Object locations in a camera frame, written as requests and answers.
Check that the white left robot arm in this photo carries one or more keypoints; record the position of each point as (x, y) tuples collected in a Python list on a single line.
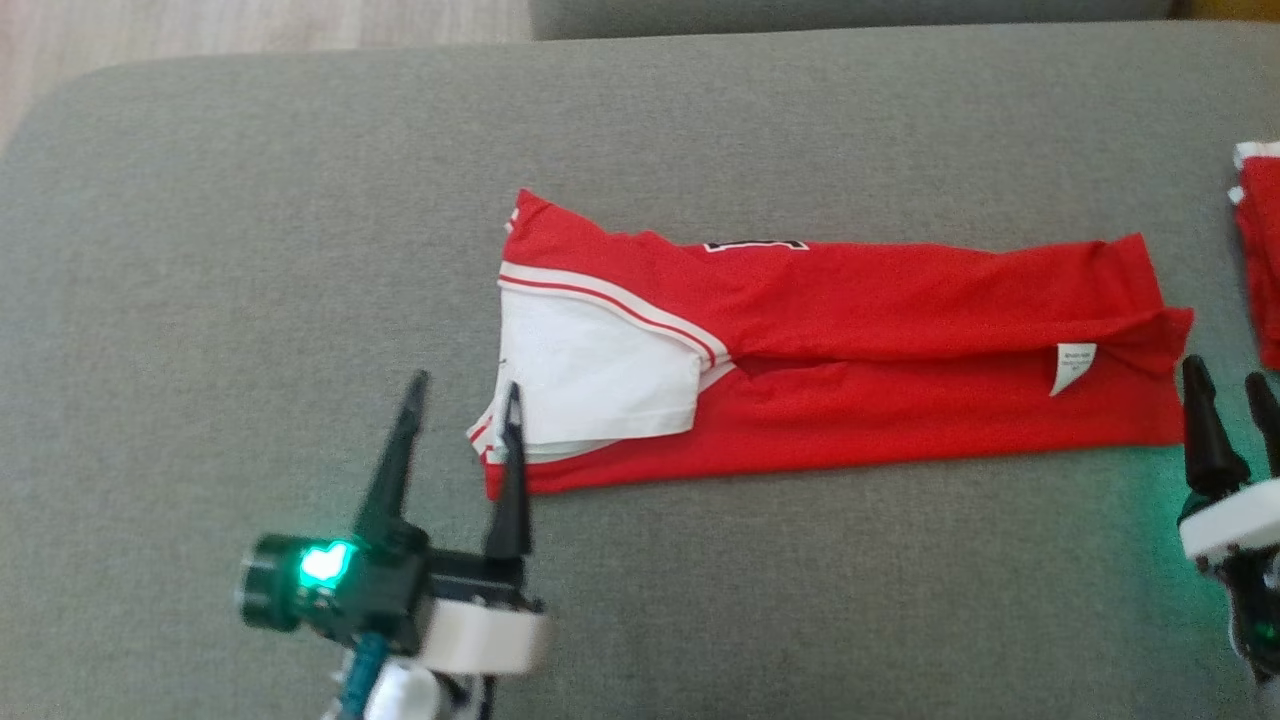
[(410, 697)]

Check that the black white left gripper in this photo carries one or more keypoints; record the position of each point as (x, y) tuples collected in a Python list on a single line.
[(400, 595)]

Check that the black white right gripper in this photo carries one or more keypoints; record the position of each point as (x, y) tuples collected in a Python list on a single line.
[(1235, 525)]

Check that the red white striped shorts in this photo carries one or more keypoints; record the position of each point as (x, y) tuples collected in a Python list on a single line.
[(1262, 260)]

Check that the large grey sofa seat cushion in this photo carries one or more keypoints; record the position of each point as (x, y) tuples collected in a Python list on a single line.
[(200, 250)]

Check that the red white lettered jersey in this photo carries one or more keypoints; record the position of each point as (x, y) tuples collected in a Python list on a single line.
[(850, 300)]

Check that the mustard yellow sofa cushion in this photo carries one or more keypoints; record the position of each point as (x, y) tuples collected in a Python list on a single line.
[(1230, 8)]

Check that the small grey sofa cushion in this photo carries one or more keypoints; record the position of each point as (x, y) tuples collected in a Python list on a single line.
[(850, 15)]

